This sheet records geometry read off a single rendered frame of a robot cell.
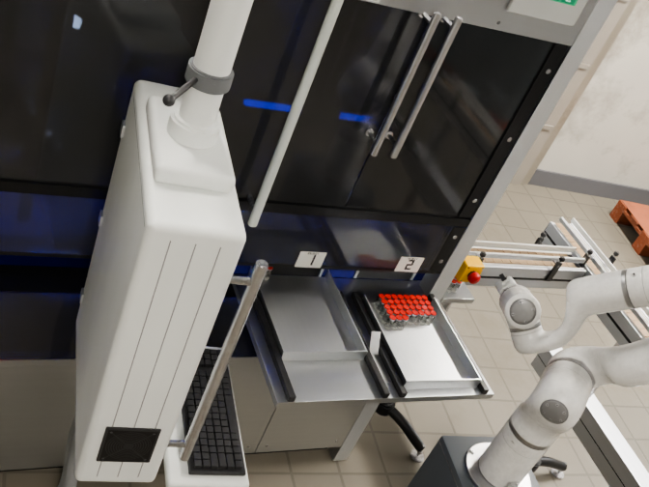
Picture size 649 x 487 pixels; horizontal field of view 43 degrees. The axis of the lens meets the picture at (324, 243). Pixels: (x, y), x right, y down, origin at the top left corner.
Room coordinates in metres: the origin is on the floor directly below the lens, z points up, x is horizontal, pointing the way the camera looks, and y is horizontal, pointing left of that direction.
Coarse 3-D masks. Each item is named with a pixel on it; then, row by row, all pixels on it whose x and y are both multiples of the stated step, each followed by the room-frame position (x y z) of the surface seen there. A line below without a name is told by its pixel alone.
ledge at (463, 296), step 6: (462, 282) 2.37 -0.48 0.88; (462, 288) 2.33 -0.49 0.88; (444, 294) 2.26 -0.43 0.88; (450, 294) 2.27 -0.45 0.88; (456, 294) 2.29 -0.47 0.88; (462, 294) 2.30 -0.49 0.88; (468, 294) 2.32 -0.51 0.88; (444, 300) 2.24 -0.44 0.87; (450, 300) 2.25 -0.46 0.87; (456, 300) 2.26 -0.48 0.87; (462, 300) 2.28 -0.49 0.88; (468, 300) 2.29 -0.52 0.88
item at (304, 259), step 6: (300, 252) 1.91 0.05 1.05; (306, 252) 1.92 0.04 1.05; (312, 252) 1.93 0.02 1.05; (318, 252) 1.94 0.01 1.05; (324, 252) 1.95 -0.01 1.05; (300, 258) 1.91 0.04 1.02; (306, 258) 1.92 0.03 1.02; (312, 258) 1.93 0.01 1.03; (318, 258) 1.94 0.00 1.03; (300, 264) 1.91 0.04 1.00; (306, 264) 1.92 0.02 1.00; (312, 264) 1.94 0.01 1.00; (318, 264) 1.95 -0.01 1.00
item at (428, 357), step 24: (384, 336) 1.88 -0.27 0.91; (408, 336) 1.97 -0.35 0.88; (432, 336) 2.02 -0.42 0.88; (456, 336) 2.02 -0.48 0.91; (408, 360) 1.86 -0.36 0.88; (432, 360) 1.91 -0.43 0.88; (456, 360) 1.96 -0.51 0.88; (408, 384) 1.75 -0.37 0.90; (432, 384) 1.79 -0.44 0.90; (456, 384) 1.84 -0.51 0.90
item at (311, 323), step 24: (264, 288) 1.89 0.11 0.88; (288, 288) 1.94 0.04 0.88; (312, 288) 1.99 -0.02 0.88; (336, 288) 2.00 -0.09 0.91; (288, 312) 1.84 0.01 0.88; (312, 312) 1.88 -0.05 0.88; (336, 312) 1.93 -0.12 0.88; (288, 336) 1.74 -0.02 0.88; (312, 336) 1.79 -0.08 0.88; (336, 336) 1.83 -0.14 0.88; (360, 336) 1.83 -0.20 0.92; (288, 360) 1.66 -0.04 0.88
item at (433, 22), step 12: (432, 24) 1.88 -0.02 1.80; (432, 36) 1.89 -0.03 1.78; (420, 48) 1.88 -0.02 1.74; (420, 60) 1.89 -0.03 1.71; (408, 72) 1.89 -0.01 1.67; (408, 84) 1.89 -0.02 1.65; (396, 96) 1.89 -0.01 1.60; (396, 108) 1.89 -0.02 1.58; (384, 120) 1.89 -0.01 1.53; (372, 132) 1.93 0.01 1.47; (384, 132) 1.88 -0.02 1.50
